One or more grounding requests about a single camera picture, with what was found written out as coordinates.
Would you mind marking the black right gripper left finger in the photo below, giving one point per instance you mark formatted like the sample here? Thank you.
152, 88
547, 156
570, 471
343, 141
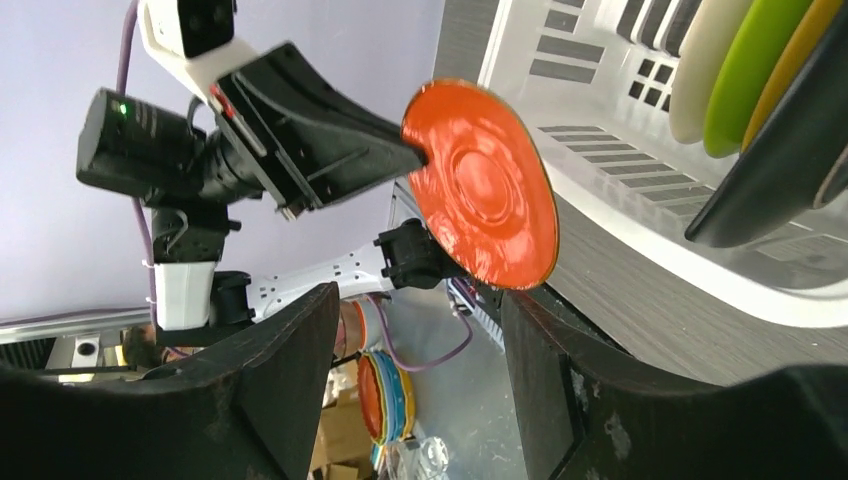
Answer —
247, 407

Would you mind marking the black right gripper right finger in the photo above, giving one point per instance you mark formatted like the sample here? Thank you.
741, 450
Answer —
587, 410

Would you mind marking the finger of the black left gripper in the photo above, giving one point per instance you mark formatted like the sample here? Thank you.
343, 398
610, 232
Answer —
308, 145

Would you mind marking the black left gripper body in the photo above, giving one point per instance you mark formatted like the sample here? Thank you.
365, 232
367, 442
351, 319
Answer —
159, 157

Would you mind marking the orange red bowl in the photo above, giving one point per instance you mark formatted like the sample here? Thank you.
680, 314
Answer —
484, 192

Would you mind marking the teal square plate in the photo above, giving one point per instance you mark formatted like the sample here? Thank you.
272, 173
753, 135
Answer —
798, 160

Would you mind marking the white patterned bowl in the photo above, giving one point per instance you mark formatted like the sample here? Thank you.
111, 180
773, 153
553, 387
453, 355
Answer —
713, 29

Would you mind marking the green plastic plate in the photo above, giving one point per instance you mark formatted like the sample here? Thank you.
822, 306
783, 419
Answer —
756, 48

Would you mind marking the yellow patterned plate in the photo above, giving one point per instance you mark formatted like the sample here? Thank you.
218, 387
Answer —
804, 39

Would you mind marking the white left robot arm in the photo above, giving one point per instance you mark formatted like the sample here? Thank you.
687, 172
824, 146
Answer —
197, 304

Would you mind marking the white plastic dish rack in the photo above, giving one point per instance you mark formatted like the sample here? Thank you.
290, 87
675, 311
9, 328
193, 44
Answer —
592, 80

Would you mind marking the stacked colourful plates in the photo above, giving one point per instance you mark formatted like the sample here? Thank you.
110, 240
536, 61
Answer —
387, 399

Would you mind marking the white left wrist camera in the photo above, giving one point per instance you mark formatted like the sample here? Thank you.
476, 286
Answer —
193, 40

